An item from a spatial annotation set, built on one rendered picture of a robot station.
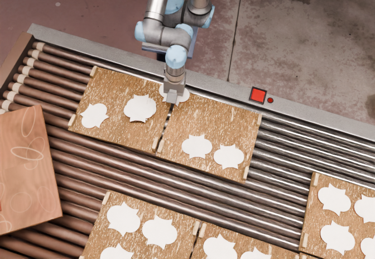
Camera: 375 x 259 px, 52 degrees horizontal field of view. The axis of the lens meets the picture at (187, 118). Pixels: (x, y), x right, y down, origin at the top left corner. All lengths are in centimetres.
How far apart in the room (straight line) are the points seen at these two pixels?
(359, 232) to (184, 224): 73
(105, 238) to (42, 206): 28
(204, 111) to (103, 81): 51
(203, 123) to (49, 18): 197
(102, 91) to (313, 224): 111
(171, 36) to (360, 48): 227
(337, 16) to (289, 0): 43
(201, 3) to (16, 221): 120
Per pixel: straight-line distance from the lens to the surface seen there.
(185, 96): 167
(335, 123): 197
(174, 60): 141
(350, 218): 183
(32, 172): 167
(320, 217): 178
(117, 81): 189
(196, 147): 173
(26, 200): 165
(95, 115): 181
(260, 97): 190
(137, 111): 177
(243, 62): 310
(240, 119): 182
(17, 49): 207
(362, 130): 202
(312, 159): 186
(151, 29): 151
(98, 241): 166
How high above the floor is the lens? 256
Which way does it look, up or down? 66 degrees down
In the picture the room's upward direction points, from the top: 8 degrees clockwise
